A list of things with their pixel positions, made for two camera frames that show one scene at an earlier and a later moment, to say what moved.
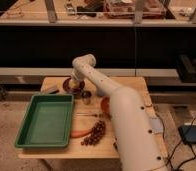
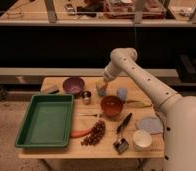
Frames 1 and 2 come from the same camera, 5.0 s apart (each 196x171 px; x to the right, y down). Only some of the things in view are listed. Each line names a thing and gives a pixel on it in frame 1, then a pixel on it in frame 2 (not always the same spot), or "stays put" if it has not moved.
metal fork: x=89 y=114 stays put
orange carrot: x=77 y=134 stays put
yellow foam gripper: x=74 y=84 -> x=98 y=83
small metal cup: x=87 y=95 stays put
